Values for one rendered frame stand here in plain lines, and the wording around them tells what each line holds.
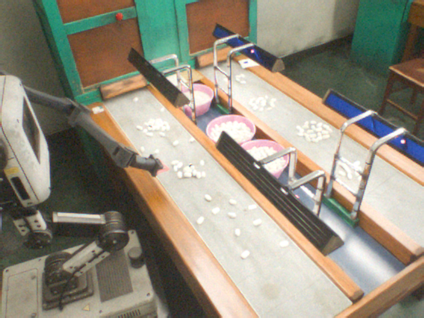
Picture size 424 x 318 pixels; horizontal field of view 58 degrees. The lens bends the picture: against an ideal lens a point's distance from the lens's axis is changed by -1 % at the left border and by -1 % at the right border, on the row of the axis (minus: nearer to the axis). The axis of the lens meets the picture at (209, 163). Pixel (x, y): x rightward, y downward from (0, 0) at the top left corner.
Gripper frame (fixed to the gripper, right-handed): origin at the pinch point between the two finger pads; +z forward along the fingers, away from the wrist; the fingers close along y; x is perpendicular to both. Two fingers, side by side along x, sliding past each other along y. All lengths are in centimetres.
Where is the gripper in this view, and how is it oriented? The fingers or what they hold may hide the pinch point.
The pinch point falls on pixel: (167, 169)
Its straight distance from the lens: 179.5
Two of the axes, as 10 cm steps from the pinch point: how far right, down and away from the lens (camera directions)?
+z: 7.0, 2.0, 6.8
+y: -5.0, -5.5, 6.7
